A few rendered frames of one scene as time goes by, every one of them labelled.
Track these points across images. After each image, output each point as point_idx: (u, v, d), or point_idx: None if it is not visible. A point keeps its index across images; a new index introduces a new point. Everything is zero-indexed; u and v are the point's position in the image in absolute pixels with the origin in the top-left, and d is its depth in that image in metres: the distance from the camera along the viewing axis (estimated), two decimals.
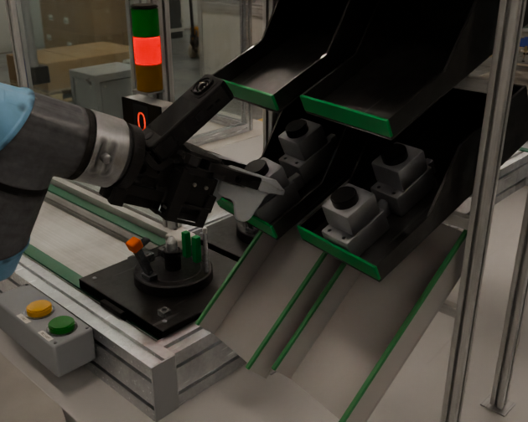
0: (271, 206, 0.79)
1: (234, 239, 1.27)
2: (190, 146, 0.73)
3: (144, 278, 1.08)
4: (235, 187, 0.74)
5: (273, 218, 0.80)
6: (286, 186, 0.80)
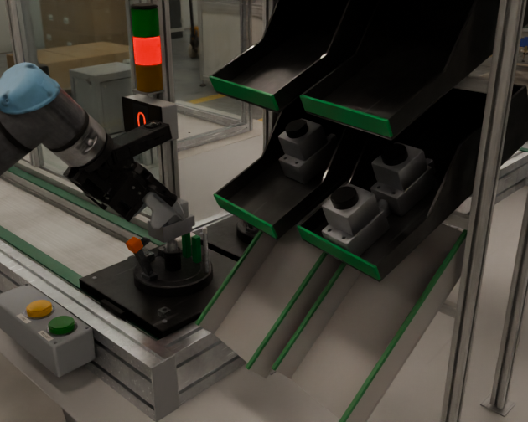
0: (173, 228, 1.07)
1: (234, 239, 1.27)
2: None
3: (144, 278, 1.08)
4: (157, 200, 1.01)
5: (172, 238, 1.07)
6: (186, 217, 1.08)
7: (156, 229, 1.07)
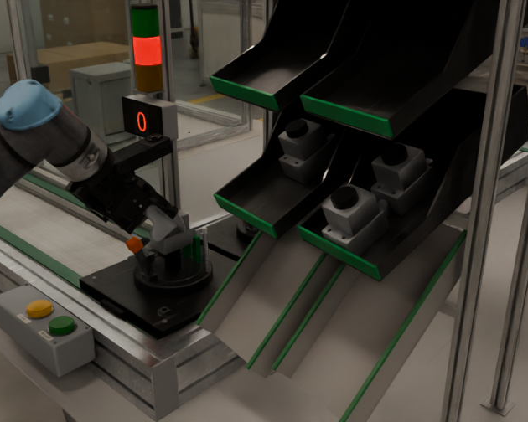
0: (173, 239, 1.08)
1: (234, 239, 1.27)
2: None
3: (144, 278, 1.08)
4: (158, 213, 1.02)
5: (173, 249, 1.08)
6: (187, 229, 1.09)
7: (157, 241, 1.08)
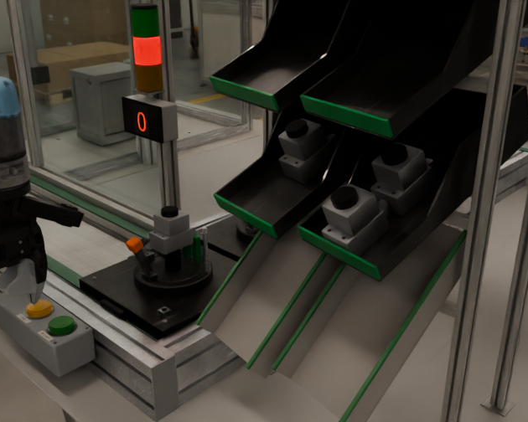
0: (173, 239, 1.08)
1: (234, 239, 1.27)
2: None
3: (144, 278, 1.08)
4: (28, 270, 0.99)
5: (173, 249, 1.08)
6: (187, 229, 1.09)
7: (157, 241, 1.08)
